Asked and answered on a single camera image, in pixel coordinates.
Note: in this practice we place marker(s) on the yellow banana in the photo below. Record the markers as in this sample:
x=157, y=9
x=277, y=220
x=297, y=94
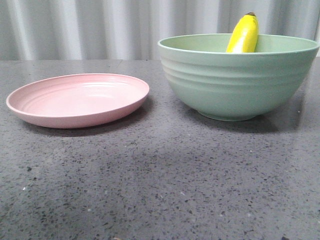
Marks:
x=245, y=35

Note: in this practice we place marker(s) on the green bowl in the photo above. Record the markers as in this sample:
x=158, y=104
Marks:
x=235, y=86

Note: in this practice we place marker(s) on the pink plate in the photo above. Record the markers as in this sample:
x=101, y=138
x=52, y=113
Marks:
x=78, y=100

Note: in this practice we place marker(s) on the white curtain backdrop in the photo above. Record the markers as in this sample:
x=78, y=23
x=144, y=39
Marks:
x=131, y=29

